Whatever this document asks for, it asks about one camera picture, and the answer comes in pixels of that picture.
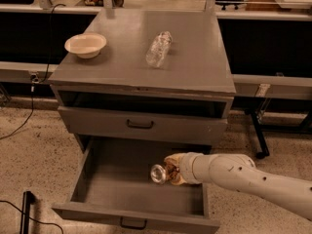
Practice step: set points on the clear plastic bottle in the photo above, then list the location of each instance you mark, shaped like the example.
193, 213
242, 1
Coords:
159, 49

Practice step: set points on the grey open lower drawer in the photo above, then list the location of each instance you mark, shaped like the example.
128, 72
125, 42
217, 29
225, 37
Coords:
114, 181

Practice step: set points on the grey drawer cabinet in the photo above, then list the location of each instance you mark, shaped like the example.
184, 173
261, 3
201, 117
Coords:
195, 79

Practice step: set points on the black drawer handle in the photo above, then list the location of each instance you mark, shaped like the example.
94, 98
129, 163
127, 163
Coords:
134, 125
131, 223

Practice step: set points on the black upper drawer handle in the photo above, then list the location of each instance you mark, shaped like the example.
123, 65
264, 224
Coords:
134, 125

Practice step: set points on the white bowl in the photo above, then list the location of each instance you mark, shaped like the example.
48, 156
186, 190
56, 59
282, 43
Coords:
86, 45

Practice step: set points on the black table leg right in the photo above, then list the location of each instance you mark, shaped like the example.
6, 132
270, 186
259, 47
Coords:
264, 151

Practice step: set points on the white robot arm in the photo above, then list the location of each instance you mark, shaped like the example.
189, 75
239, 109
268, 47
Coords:
237, 172

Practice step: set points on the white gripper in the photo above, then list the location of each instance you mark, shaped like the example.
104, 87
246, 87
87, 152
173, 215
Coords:
189, 168

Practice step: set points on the black stand foot left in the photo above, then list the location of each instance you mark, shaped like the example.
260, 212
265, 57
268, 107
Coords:
28, 199

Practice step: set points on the black lower drawer handle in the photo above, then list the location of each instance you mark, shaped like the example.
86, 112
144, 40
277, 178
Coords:
131, 223

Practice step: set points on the orange soda can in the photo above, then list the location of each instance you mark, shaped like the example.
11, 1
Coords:
161, 174

